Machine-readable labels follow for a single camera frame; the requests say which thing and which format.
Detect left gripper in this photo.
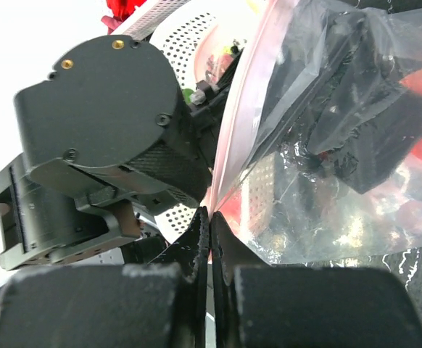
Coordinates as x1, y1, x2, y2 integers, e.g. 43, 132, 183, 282
257, 9, 422, 194

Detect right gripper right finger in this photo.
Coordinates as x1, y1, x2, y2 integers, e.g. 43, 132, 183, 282
210, 213, 422, 347

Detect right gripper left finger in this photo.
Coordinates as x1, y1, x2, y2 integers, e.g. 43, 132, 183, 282
0, 207, 210, 347

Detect clear zip top bag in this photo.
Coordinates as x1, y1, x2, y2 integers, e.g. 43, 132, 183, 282
206, 1, 422, 263

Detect red fake apple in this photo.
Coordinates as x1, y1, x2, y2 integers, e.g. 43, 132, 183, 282
221, 188, 270, 236

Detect purple fake grapes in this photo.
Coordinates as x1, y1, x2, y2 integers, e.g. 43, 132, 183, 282
207, 53, 234, 75

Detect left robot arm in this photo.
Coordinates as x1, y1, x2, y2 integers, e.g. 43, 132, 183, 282
0, 1, 422, 270

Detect large white perforated basket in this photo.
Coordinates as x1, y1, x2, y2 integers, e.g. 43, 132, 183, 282
149, 10, 281, 240

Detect small white basket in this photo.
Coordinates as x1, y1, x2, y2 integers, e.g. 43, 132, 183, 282
112, 0, 189, 41

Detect red cloth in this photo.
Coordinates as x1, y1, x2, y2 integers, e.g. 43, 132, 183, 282
106, 0, 146, 20

